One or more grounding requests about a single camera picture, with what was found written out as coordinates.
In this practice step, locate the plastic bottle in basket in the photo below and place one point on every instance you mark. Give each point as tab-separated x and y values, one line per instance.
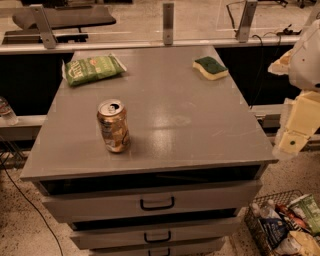
267	210

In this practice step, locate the orange soda can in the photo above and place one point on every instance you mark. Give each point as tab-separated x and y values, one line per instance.
112	120

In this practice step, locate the black office chair base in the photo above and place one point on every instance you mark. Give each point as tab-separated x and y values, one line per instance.
58	18

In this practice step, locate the bottom grey drawer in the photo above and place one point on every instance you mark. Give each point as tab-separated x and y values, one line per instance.
177	248

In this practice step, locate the green snack bag in basket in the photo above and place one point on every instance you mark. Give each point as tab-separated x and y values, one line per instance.
307	209

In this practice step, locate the grey drawer cabinet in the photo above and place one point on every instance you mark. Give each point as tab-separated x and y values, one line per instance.
184	129

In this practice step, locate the grey drawer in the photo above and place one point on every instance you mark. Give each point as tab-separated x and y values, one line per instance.
154	201
177	248
155	234

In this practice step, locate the yellow bag in basket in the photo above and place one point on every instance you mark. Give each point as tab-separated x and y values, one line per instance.
298	243

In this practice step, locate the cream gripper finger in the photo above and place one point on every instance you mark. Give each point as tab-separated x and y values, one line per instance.
299	122
281	65

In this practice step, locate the clear plastic water bottle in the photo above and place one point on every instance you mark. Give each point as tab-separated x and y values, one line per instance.
7	113

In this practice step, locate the left metal bracket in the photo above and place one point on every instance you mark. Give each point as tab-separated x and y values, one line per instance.
47	37

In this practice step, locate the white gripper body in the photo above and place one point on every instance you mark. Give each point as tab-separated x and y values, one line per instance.
306	65

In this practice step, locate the centre metal bracket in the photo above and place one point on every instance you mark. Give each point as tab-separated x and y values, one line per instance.
168	22

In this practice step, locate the middle grey drawer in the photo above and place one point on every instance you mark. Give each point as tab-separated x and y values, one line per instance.
155	234

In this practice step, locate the wire basket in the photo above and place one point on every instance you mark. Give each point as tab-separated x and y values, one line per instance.
252	220

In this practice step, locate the green chip bag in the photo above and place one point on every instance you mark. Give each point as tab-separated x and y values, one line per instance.
88	70

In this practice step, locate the red snack bag in basket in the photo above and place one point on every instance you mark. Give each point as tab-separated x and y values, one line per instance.
290	217

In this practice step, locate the metal bracket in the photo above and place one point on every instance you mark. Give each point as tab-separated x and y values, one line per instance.
242	34
168	22
47	37

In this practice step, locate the blue snack bag in basket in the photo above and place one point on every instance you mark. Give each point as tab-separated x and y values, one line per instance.
275	229

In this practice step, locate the right metal bracket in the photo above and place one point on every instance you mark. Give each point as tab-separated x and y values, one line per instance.
242	34

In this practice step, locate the green and yellow sponge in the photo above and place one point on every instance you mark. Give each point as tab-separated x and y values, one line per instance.
210	68

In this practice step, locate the top grey drawer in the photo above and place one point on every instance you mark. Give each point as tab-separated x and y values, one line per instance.
154	201

